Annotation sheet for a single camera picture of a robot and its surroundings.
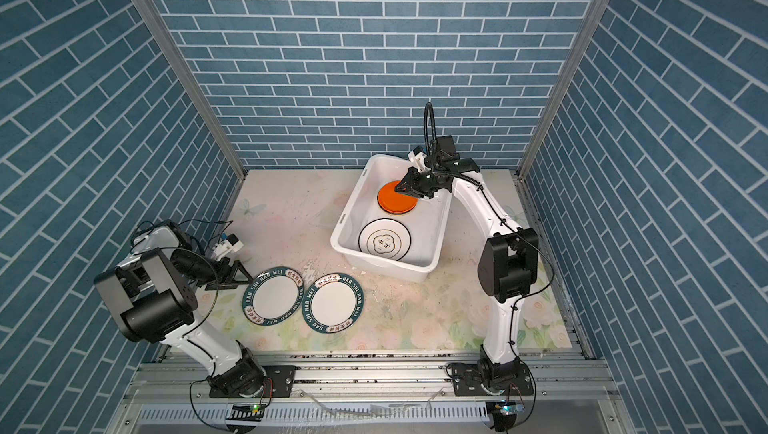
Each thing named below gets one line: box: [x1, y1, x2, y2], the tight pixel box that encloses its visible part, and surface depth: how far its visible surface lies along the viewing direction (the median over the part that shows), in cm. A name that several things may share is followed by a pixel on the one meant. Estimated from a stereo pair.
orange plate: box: [377, 180, 418, 215], surface depth 110 cm
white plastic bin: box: [330, 155, 453, 283], surface depth 103 cm
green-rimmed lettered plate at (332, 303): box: [302, 273, 365, 334], surface depth 88 cm
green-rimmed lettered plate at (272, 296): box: [242, 266, 305, 327], surface depth 90 cm
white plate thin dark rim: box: [358, 218, 412, 261], surface depth 101 cm
